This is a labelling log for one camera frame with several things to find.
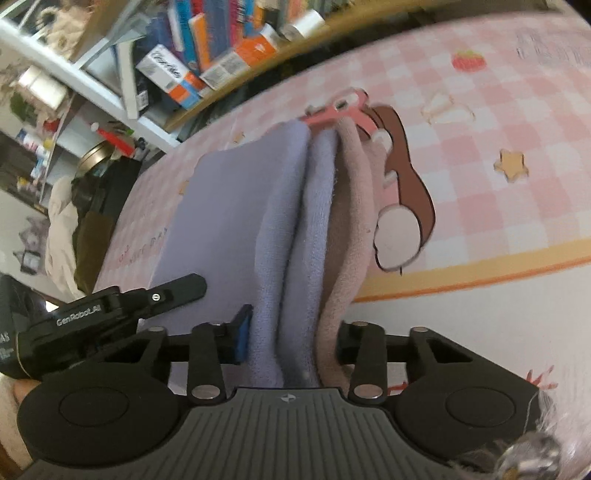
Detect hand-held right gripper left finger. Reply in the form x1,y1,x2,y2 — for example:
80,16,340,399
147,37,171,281
99,305,254,401

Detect person's left hand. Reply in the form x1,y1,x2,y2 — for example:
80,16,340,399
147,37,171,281
11,377,43,404

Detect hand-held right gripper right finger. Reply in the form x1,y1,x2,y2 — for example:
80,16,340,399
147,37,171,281
335,320,481,401

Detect person's left forearm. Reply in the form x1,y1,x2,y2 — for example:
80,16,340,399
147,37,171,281
0,374,35,478

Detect black bag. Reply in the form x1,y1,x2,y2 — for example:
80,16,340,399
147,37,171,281
69,159,141,215

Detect small white box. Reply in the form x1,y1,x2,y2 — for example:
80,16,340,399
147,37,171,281
279,9,326,41

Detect white framed bookshelf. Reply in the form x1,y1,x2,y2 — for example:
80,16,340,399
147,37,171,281
0,0,416,148

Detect pink and purple sweater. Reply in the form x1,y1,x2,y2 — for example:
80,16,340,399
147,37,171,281
150,117,385,388

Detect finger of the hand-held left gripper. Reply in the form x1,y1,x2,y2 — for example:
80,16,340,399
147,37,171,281
136,274,207,320

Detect long white orange carton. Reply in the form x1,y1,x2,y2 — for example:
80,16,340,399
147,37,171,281
199,34,279,90

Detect red spray bottle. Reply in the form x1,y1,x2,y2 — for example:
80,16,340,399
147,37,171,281
92,122,137,155

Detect row of colourful books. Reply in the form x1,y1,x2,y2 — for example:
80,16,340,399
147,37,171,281
117,0,333,121

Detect brown corduroy garment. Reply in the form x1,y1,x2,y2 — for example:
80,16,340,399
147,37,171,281
74,210,116,295

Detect brass bowl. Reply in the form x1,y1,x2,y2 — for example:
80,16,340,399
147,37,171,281
76,141,114,175

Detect white padded jacket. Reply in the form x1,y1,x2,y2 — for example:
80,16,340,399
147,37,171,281
44,175,88,296

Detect pink checked printed table mat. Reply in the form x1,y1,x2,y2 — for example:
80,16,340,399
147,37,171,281
95,14,591,480

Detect tall white orange carton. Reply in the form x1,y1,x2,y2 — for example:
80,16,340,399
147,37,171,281
136,44,207,110

